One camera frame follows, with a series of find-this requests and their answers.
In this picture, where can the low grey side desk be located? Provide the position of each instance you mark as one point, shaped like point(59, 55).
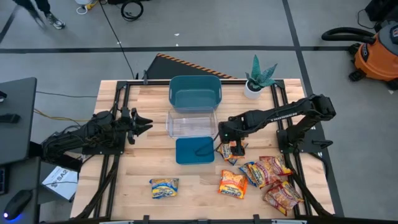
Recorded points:
point(21, 174)

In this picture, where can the black device on desk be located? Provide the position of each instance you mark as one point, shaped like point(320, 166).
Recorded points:
point(9, 118)

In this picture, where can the black computer mouse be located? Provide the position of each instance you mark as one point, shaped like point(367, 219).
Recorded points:
point(17, 203)

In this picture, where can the potted plant in white pot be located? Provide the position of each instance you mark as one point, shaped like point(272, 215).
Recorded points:
point(256, 82)

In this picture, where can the person's shoe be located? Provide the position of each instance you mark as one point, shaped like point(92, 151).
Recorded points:
point(55, 21)

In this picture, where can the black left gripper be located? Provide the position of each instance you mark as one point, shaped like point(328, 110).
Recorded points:
point(130, 124)

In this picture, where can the orange noodle pack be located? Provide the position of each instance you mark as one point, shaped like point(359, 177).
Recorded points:
point(233, 184)

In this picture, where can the black keyboard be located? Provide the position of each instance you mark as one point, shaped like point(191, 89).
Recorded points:
point(3, 180)

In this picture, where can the person's leg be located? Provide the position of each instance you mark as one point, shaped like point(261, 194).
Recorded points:
point(34, 6)

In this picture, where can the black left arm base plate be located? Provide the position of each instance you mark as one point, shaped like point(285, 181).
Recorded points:
point(102, 151)

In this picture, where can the clear plastic bin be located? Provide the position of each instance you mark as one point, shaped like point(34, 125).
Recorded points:
point(191, 124)

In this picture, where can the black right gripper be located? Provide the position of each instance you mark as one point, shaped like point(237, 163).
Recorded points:
point(231, 129)

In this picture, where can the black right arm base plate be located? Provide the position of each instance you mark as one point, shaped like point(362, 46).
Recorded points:
point(311, 143)

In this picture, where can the white printed paper sheet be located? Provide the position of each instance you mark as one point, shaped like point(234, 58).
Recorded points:
point(60, 183)

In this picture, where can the black case on floor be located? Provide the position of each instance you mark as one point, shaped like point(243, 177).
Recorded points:
point(382, 9)

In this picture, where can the dark grey desk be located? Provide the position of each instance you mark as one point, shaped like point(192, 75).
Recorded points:
point(15, 137)

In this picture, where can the deep teal plastic bin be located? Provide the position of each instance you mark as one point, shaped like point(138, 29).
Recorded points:
point(195, 93)

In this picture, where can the black ramp with hazard stripe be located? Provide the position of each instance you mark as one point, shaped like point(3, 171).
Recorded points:
point(168, 68)

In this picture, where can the black aluminium table frame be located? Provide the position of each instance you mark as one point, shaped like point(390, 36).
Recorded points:
point(110, 174)

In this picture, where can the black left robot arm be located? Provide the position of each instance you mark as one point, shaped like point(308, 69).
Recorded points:
point(77, 137)

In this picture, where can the shallow teal tray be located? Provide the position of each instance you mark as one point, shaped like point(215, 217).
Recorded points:
point(188, 151)

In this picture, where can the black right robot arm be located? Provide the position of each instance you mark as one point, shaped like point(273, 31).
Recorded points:
point(280, 113)

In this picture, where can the orange shop vacuum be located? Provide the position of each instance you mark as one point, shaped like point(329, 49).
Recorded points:
point(376, 59)

